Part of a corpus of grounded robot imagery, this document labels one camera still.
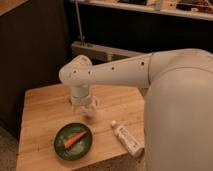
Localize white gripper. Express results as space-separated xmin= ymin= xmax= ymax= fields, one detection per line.
xmin=70 ymin=85 xmax=98 ymax=112

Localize white plastic bottle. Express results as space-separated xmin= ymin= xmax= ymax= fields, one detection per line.
xmin=111 ymin=120 xmax=143 ymax=158

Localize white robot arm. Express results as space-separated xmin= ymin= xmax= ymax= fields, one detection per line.
xmin=59 ymin=49 xmax=213 ymax=171

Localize metal pole stand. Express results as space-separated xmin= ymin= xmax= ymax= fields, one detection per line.
xmin=74 ymin=0 xmax=85 ymax=45

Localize orange carrot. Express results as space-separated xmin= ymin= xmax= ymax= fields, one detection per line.
xmin=63 ymin=131 xmax=87 ymax=148

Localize grey base beam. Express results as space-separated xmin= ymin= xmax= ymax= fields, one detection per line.
xmin=71 ymin=41 xmax=141 ymax=62

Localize green plate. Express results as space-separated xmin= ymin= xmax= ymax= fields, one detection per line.
xmin=54 ymin=123 xmax=93 ymax=161

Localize dark cabinet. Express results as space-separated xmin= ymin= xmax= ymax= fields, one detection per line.
xmin=0 ymin=0 xmax=69 ymax=137

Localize cluttered shelf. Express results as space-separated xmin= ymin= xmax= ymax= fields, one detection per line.
xmin=70 ymin=0 xmax=213 ymax=21

